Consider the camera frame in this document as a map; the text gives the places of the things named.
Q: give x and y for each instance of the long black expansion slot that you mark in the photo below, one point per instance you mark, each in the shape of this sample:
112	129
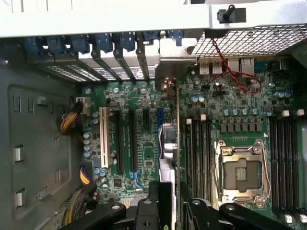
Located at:
133	143
120	143

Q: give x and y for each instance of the RAM slot with white clips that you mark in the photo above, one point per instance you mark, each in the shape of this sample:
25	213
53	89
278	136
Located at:
188	121
285	112
203	117
299	112

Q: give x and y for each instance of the short black expansion slot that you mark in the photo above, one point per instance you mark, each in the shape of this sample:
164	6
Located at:
146	118

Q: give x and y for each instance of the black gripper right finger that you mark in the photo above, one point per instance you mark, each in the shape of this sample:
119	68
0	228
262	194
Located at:
199	215

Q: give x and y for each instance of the blue card retention clip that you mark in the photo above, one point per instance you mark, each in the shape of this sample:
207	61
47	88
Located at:
55	45
175	38
33	45
103	42
127	41
80	44
151	37

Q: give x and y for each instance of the green Dell motherboard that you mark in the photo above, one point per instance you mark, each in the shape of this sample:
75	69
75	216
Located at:
239	100

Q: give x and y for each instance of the white expansion slot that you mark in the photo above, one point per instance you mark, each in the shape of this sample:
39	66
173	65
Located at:
104	139

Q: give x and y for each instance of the blue slot latch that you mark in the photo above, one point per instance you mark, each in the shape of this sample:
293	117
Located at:
136	179

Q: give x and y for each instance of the blue expansion slot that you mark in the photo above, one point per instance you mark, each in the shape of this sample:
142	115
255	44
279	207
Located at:
160	115

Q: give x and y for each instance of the black intrusion switch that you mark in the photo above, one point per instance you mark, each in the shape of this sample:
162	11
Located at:
230	16

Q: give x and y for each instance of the open grey PC case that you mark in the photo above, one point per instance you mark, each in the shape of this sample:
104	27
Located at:
36	119

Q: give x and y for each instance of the silver CPU socket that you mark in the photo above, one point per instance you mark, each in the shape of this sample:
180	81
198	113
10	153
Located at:
242	172

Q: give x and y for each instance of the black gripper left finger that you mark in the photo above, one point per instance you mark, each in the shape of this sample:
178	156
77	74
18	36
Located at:
153	215

